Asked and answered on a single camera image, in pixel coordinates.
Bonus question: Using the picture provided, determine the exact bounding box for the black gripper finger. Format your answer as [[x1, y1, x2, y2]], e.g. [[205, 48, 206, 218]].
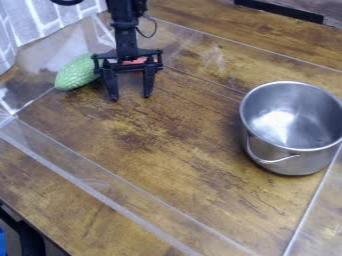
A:
[[102, 69, 120, 101], [144, 65, 157, 98]]

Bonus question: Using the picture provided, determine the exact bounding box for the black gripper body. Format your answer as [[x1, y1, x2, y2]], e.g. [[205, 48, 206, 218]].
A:
[[93, 28, 164, 74]]

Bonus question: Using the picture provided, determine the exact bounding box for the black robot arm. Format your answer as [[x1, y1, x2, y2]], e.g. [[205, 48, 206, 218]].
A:
[[93, 0, 164, 101]]

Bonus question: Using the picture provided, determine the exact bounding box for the pink spoon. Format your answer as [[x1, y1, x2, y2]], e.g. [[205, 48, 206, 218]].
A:
[[122, 57, 158, 65]]

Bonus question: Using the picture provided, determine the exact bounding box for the green bitter gourd toy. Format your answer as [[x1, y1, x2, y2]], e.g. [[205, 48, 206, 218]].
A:
[[54, 53, 100, 91]]

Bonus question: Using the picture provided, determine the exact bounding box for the white checkered curtain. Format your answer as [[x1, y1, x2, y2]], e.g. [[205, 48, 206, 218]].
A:
[[0, 0, 108, 75]]

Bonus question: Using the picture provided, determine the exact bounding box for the clear acrylic tray barrier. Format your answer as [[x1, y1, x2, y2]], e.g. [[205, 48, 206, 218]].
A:
[[0, 16, 342, 256]]

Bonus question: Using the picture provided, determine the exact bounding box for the silver metal pot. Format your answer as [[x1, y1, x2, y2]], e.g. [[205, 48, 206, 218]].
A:
[[240, 81, 342, 176]]

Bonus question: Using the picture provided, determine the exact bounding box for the black bar at table back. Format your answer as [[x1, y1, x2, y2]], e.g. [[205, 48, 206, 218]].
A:
[[234, 0, 325, 24]]

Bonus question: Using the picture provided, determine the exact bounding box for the black cable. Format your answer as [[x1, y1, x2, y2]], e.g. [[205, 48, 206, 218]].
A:
[[49, 0, 160, 39]]

